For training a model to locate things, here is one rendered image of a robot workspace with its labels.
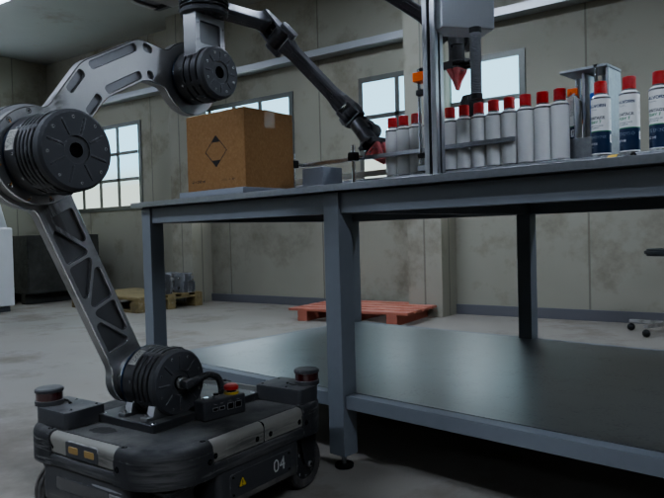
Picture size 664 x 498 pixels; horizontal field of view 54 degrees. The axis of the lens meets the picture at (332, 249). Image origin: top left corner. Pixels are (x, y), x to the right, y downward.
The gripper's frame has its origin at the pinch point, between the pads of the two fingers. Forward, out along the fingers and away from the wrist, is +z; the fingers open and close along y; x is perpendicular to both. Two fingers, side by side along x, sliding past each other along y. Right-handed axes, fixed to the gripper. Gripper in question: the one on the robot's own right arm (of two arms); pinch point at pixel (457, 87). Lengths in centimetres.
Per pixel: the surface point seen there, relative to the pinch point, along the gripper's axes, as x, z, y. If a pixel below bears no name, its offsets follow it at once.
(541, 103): 22.0, 13.5, -39.9
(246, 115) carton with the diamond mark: 58, 9, 46
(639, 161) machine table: 69, 36, -79
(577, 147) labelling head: 19, 27, -49
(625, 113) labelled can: 24, 20, -64
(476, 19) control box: 28.7, -12.8, -23.4
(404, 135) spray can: 21.3, 17.4, 8.6
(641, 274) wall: -280, 91, 18
